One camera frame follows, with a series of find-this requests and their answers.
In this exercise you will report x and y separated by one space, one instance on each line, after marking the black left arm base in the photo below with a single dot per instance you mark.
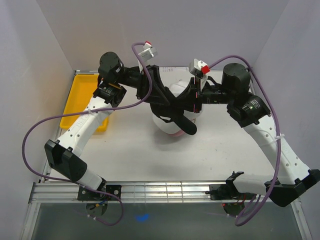
97 203

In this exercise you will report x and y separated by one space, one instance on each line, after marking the pink cap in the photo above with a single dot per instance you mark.
177 134

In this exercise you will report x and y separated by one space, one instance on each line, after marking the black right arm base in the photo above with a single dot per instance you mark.
227 191

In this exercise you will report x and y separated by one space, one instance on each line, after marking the black cap white logo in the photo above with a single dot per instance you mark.
172 114

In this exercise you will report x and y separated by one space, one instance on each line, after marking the white paper label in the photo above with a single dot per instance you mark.
172 69

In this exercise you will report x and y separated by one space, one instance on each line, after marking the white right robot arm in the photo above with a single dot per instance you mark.
291 176

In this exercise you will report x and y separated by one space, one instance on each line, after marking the yellow plastic tray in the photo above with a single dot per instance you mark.
79 96

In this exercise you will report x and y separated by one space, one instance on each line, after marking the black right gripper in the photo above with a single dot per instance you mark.
190 92

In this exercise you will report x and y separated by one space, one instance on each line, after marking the aluminium rail frame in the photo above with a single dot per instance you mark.
154 211

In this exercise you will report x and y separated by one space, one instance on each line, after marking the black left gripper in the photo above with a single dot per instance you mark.
159 92

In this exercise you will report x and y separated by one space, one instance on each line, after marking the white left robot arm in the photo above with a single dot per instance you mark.
64 154

